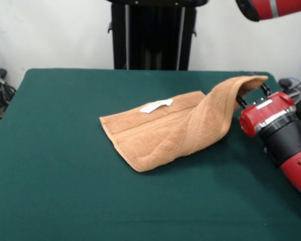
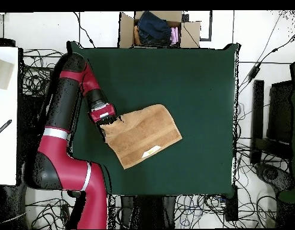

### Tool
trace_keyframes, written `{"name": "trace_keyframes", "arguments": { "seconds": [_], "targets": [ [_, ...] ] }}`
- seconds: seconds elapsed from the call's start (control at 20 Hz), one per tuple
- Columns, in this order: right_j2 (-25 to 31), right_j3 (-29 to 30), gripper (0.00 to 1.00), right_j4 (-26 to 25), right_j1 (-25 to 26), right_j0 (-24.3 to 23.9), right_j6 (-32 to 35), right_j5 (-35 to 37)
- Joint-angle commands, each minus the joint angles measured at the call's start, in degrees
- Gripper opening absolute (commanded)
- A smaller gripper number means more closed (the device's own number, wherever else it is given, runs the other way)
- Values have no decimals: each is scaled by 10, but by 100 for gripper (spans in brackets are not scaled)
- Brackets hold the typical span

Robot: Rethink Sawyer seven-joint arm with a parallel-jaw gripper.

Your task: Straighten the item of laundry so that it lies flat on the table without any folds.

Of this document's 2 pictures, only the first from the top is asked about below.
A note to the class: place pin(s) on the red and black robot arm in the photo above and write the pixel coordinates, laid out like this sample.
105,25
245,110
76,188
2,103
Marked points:
288,143

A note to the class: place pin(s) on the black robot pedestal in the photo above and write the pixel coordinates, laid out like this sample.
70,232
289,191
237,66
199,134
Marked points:
153,35

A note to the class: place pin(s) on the dark green table cloth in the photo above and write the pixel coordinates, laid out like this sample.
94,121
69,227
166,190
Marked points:
65,200

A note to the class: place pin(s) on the tan terry towel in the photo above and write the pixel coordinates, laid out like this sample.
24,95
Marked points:
170,130

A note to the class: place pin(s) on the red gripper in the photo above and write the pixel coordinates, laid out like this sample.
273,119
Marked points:
263,113

